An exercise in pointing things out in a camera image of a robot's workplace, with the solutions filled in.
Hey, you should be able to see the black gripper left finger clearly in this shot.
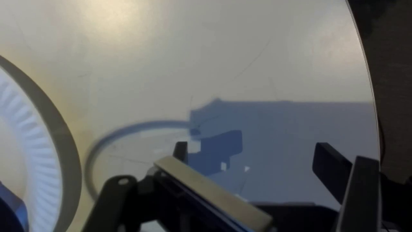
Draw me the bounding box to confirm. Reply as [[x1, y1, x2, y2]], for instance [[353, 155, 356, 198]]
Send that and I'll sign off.
[[81, 140, 191, 232]]

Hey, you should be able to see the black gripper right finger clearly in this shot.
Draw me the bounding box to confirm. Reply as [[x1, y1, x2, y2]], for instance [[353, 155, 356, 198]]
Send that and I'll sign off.
[[312, 143, 381, 232]]

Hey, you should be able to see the white paper plate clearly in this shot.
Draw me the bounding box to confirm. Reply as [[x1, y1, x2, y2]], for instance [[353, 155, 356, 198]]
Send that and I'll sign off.
[[0, 68, 63, 232]]

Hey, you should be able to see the thin white cable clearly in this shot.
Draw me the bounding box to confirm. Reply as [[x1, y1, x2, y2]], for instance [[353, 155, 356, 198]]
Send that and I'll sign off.
[[84, 118, 193, 201]]

